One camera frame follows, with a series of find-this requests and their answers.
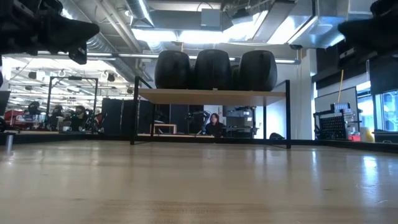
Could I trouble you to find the glass window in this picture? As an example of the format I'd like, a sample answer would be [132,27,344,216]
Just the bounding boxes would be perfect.
[374,90,398,133]

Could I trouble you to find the yellow container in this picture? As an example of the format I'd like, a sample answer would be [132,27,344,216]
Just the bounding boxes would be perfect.
[359,126,376,143]

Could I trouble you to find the grey partition panel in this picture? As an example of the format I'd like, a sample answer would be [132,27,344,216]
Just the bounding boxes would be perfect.
[313,86,358,113]

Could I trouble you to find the wooden shelf with black frame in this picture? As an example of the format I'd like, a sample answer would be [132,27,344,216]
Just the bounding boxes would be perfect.
[130,76,292,149]

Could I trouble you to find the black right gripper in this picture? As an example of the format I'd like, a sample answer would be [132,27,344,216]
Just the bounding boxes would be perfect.
[338,0,398,55]

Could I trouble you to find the black gantry frame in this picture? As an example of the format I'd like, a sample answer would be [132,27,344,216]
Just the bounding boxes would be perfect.
[45,76,99,130]

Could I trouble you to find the grey metal post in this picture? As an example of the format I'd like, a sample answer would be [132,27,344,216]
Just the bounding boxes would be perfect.
[5,133,14,156]

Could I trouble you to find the black aluminium table frame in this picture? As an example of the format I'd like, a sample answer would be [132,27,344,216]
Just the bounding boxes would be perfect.
[0,132,398,154]

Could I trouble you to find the narrow silver round duct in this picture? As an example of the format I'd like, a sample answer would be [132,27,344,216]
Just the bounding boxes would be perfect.
[126,0,155,28]

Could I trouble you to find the person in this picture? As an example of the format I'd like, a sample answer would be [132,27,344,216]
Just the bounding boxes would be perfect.
[70,105,90,131]
[205,113,227,138]

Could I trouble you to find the black mug red interior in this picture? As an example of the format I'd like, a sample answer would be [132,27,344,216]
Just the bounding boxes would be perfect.
[238,50,279,92]

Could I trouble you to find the black mug orange interior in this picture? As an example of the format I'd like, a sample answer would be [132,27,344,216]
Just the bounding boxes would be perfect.
[230,63,241,91]

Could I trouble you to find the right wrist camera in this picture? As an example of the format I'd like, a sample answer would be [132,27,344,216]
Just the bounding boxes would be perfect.
[339,47,359,60]

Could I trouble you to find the dark cabinets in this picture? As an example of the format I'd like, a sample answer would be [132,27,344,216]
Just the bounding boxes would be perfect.
[101,97,205,135]

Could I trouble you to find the small wooden riser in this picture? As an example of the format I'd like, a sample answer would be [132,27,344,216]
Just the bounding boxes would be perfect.
[150,123,178,135]

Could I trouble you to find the silver rectangular air duct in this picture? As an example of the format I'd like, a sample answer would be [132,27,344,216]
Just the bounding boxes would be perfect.
[267,0,374,50]

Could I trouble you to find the long linear ceiling light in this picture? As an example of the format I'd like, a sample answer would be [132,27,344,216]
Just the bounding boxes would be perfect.
[37,49,302,65]

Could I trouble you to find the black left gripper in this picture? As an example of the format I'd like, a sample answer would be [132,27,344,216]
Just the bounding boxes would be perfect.
[0,0,100,57]

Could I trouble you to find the background wooden table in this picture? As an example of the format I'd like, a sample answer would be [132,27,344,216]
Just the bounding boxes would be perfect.
[136,133,216,139]

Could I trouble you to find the dark monitor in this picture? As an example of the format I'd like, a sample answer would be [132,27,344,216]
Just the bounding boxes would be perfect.
[0,90,11,116]

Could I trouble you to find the black pegboard rack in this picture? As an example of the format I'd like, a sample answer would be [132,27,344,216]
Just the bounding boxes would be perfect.
[313,102,363,141]

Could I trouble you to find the cart with boxes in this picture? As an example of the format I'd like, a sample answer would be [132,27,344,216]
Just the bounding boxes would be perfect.
[221,105,259,139]

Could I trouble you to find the black mug green interior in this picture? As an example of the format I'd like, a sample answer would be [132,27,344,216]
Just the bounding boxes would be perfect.
[154,50,192,90]

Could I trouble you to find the black mug yellow interior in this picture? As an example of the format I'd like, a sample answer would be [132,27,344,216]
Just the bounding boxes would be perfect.
[194,49,233,91]

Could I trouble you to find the red cabinet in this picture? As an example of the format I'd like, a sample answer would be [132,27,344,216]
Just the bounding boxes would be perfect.
[3,109,20,126]

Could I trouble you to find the grey ceiling box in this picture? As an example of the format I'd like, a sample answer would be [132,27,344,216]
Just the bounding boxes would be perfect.
[200,8,222,28]

